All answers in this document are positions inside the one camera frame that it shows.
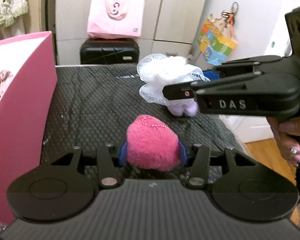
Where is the pink tote bag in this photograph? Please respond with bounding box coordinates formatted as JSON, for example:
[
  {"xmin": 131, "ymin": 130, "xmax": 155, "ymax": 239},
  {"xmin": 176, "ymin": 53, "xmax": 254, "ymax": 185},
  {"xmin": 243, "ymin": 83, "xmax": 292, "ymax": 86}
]
[{"xmin": 87, "ymin": 0, "xmax": 145, "ymax": 39}]

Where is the person right hand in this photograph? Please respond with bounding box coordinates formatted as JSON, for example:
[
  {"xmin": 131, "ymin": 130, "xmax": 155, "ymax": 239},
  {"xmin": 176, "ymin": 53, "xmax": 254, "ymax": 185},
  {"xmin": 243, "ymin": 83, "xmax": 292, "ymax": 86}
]
[{"xmin": 267, "ymin": 117, "xmax": 300, "ymax": 167}]

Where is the purple Kuromi plush toy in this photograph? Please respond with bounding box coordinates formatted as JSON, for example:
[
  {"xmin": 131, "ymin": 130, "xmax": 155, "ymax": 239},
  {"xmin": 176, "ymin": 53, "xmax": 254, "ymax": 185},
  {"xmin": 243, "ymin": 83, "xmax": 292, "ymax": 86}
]
[{"xmin": 167, "ymin": 99, "xmax": 198, "ymax": 116}]

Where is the black suitcase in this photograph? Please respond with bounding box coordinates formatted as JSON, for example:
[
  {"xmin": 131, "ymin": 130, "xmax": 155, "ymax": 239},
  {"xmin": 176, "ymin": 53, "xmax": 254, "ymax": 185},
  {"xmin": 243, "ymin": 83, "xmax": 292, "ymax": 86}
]
[{"xmin": 80, "ymin": 38, "xmax": 140, "ymax": 64}]

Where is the colourful paper gift bag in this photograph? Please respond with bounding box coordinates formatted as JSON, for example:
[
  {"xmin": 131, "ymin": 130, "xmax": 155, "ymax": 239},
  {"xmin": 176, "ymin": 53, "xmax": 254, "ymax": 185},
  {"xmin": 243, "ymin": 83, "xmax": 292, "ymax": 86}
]
[{"xmin": 197, "ymin": 11, "xmax": 237, "ymax": 66}]

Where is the pink fluffy pompom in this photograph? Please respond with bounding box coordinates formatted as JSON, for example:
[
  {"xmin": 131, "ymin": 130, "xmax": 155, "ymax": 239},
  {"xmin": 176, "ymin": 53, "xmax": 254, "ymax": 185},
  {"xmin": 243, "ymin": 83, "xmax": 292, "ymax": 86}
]
[{"xmin": 127, "ymin": 115, "xmax": 180, "ymax": 171}]

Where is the beige wardrobe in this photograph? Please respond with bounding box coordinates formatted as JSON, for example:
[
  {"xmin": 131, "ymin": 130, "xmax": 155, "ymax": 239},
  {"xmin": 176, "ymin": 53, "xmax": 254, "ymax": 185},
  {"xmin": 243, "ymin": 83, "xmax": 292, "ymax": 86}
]
[{"xmin": 45, "ymin": 0, "xmax": 205, "ymax": 65}]

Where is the pink storage box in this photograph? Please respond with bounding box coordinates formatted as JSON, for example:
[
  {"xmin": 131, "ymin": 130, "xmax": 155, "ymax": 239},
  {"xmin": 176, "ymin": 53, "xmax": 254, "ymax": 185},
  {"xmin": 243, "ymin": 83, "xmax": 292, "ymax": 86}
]
[{"xmin": 0, "ymin": 31, "xmax": 57, "ymax": 225}]

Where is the white mesh bath pouf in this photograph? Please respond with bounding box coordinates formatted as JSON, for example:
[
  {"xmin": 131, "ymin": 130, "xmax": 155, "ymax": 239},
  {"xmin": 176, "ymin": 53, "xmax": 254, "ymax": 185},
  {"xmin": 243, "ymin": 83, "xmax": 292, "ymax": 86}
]
[{"xmin": 137, "ymin": 54, "xmax": 210, "ymax": 106}]

